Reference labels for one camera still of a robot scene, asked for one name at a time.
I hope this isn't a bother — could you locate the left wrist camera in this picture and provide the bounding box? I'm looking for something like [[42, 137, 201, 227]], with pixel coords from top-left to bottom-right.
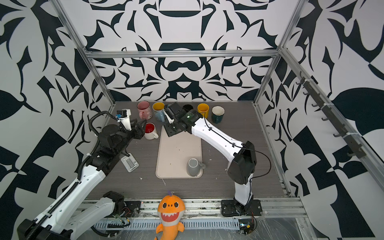
[[116, 109, 132, 131]]

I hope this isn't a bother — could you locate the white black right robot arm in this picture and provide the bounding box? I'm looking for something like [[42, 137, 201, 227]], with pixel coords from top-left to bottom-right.
[[165, 106, 257, 212]]

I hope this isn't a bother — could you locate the beige plastic tray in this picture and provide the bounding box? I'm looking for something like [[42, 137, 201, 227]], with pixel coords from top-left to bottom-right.
[[156, 127, 203, 179]]

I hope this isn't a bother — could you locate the grey mug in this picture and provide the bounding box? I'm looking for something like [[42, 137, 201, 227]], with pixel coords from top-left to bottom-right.
[[187, 158, 207, 177]]

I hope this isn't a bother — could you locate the pink ghost pattern mug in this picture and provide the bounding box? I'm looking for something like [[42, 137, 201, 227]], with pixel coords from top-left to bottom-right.
[[137, 101, 153, 120]]

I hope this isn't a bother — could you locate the aluminium frame rail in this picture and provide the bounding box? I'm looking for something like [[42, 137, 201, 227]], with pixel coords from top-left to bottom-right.
[[85, 50, 278, 59]]

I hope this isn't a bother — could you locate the white slotted cable duct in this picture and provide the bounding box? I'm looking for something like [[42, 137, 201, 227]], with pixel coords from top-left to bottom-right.
[[94, 219, 240, 232]]

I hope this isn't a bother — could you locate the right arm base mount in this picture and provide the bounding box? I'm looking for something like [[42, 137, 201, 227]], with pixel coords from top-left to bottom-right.
[[221, 199, 263, 217]]

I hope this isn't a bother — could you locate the yellow mug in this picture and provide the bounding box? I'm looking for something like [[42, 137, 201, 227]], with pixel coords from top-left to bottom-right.
[[197, 103, 210, 119]]

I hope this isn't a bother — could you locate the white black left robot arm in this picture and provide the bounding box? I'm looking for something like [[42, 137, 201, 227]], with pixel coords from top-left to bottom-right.
[[17, 109, 147, 240]]

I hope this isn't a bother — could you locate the left grey docking plate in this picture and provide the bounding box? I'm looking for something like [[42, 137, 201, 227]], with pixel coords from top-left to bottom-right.
[[121, 154, 139, 173]]

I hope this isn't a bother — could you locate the orange shark plush toy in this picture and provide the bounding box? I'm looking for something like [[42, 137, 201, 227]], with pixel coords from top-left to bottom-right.
[[156, 192, 186, 240]]

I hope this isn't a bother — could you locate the dark green mug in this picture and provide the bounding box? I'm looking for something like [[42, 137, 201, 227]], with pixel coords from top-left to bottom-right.
[[212, 106, 225, 124]]

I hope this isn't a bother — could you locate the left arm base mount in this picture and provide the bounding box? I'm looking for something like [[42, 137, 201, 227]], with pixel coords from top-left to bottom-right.
[[120, 201, 142, 218]]

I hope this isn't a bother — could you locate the white cream mug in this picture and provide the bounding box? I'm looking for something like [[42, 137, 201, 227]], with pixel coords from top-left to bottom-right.
[[145, 123, 159, 140]]

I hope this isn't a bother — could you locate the black mug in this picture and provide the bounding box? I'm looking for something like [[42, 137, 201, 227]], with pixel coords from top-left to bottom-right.
[[183, 104, 194, 112]]

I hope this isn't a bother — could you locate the blue butterfly mug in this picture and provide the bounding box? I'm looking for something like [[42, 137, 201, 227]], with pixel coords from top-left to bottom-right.
[[153, 102, 166, 123]]

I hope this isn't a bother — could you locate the wall hook rail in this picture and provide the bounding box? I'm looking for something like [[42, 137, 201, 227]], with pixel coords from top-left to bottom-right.
[[296, 72, 367, 159]]

